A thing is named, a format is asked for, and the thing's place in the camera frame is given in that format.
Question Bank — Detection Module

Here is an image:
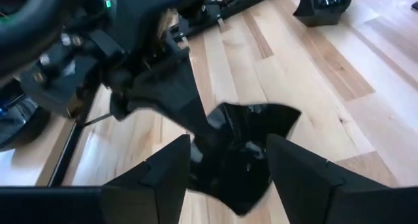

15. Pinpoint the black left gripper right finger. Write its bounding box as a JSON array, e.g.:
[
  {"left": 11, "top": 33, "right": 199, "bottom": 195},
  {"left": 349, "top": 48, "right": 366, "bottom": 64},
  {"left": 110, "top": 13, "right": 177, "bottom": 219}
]
[{"left": 266, "top": 133, "right": 418, "bottom": 224}]

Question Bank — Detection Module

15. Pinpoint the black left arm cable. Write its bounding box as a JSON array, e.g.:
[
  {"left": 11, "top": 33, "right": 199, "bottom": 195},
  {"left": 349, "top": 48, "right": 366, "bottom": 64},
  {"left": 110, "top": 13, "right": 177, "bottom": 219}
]
[{"left": 0, "top": 0, "right": 68, "bottom": 83}]

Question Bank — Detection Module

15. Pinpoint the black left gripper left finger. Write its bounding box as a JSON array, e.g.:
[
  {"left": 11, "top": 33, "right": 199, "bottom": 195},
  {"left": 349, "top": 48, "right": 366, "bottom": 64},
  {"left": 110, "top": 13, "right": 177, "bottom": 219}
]
[{"left": 0, "top": 134, "right": 191, "bottom": 224}]

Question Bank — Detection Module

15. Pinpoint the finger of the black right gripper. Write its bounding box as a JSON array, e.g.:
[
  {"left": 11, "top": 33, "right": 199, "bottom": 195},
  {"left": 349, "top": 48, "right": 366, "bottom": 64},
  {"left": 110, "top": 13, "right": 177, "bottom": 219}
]
[
  {"left": 108, "top": 88, "right": 132, "bottom": 122},
  {"left": 126, "top": 57, "right": 216, "bottom": 146}
]

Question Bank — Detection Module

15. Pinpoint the wooden-top table with black frame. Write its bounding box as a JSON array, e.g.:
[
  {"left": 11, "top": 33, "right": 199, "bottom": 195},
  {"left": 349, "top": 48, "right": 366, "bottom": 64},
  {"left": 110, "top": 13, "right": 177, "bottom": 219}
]
[{"left": 0, "top": 83, "right": 114, "bottom": 187}]

